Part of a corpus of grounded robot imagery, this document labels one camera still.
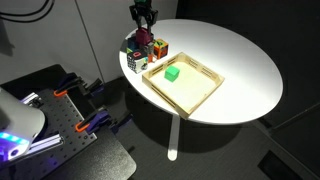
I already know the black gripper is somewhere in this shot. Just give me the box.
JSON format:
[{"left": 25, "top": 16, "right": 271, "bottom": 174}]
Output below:
[{"left": 129, "top": 0, "right": 159, "bottom": 34}]

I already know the mulberry pink block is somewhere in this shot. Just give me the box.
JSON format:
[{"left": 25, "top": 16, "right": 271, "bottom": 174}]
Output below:
[{"left": 135, "top": 27, "right": 154, "bottom": 47}]

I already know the blue block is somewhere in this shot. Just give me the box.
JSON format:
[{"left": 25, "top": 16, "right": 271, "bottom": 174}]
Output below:
[{"left": 127, "top": 35, "right": 139, "bottom": 51}]

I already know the wooden tray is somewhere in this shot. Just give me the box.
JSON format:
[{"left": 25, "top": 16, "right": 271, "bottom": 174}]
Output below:
[{"left": 141, "top": 51, "right": 226, "bottom": 120}]

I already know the orange patterned cube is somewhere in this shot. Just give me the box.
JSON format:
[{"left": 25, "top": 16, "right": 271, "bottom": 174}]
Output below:
[{"left": 153, "top": 38, "right": 170, "bottom": 60}]

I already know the large black white patterned cube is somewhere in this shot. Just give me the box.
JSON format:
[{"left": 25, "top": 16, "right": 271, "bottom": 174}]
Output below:
[{"left": 126, "top": 49, "right": 149, "bottom": 75}]

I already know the purple spring clamp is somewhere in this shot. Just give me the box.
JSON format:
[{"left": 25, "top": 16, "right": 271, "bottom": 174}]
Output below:
[{"left": 53, "top": 72, "right": 105, "bottom": 98}]

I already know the orange clamp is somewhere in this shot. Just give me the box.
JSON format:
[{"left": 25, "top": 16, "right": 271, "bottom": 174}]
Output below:
[{"left": 74, "top": 107, "right": 134, "bottom": 133}]

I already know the white table base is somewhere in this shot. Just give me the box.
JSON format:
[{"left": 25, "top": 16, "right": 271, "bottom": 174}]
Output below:
[{"left": 167, "top": 113, "right": 181, "bottom": 162}]

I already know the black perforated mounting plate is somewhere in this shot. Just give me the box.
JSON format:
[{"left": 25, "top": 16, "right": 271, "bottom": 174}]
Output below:
[{"left": 0, "top": 93, "right": 98, "bottom": 180}]

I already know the black cable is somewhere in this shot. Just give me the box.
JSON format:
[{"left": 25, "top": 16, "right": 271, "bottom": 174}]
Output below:
[
  {"left": 0, "top": 0, "right": 49, "bottom": 18},
  {"left": 0, "top": 0, "right": 56, "bottom": 24}
]

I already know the aluminium rail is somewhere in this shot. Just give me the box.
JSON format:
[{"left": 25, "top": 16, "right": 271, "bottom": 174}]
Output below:
[
  {"left": 20, "top": 92, "right": 43, "bottom": 108},
  {"left": 24, "top": 133, "right": 65, "bottom": 157}
]

